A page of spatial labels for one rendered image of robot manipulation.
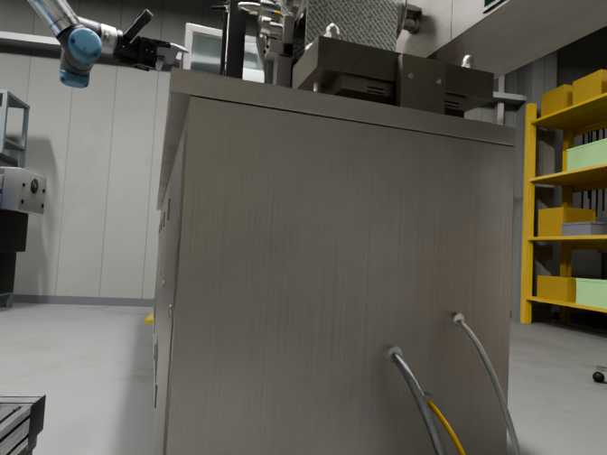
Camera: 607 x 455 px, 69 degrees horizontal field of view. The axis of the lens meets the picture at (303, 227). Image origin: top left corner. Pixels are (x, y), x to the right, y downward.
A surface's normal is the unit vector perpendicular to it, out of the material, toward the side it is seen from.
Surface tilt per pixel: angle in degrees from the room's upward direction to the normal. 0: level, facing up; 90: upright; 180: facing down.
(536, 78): 90
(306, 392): 90
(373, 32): 90
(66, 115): 90
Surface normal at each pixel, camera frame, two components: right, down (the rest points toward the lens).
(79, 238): 0.17, -0.04
